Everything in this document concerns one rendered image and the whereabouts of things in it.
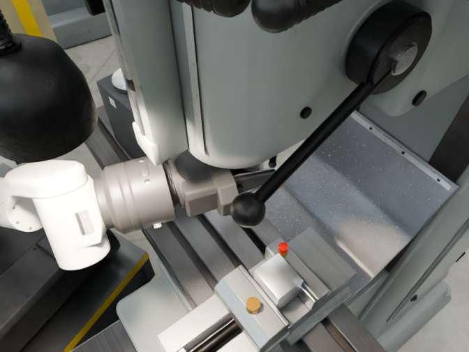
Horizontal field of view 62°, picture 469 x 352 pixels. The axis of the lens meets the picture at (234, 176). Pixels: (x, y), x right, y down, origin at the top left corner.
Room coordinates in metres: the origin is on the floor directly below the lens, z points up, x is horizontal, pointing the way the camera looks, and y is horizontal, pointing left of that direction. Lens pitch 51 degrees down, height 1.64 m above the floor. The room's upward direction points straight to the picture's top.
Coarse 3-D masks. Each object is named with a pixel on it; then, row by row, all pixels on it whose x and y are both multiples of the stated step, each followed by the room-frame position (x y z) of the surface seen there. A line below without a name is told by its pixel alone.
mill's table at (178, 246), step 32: (96, 128) 0.74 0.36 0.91; (96, 160) 0.68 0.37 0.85; (128, 160) 0.64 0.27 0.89; (192, 224) 0.44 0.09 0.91; (224, 224) 0.44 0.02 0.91; (160, 256) 0.39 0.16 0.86; (192, 256) 0.38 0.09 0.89; (224, 256) 0.37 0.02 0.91; (256, 256) 0.37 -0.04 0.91; (192, 288) 0.30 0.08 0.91; (352, 320) 0.24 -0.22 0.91
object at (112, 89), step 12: (120, 72) 0.70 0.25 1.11; (108, 84) 0.68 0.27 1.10; (120, 84) 0.66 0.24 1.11; (108, 96) 0.66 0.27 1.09; (120, 96) 0.64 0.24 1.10; (108, 108) 0.67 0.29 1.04; (120, 108) 0.63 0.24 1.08; (120, 120) 0.64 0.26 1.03; (132, 120) 0.59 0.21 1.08; (120, 132) 0.66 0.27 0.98; (132, 132) 0.61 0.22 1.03; (120, 144) 0.67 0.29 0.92; (132, 144) 0.62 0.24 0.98
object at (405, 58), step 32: (384, 32) 0.26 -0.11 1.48; (416, 32) 0.27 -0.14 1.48; (352, 64) 0.26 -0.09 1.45; (384, 64) 0.25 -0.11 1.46; (416, 64) 0.28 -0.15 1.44; (352, 96) 0.24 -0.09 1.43; (320, 128) 0.23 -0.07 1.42; (288, 160) 0.21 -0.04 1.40; (256, 192) 0.19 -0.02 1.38; (256, 224) 0.17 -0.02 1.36
